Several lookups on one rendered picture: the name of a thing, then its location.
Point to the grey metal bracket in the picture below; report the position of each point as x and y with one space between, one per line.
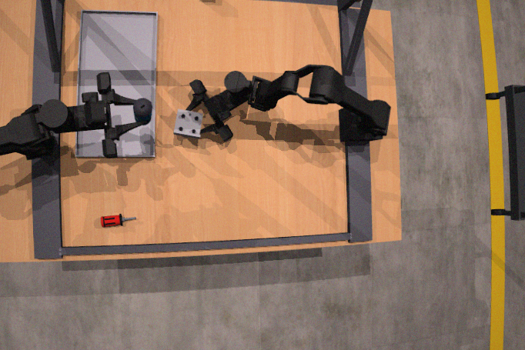
188 124

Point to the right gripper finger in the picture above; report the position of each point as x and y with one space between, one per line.
120 100
130 126

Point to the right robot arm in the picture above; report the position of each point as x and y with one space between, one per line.
23 130

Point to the blue electric screwdriver barrel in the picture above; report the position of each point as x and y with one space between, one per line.
142 110

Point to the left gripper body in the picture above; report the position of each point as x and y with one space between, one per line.
200 93

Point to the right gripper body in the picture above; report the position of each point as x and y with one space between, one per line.
104 89

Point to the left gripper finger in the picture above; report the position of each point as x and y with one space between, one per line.
193 104
208 129

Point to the red screwdriver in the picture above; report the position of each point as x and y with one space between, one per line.
113 220

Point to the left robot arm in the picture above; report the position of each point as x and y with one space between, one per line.
327 87

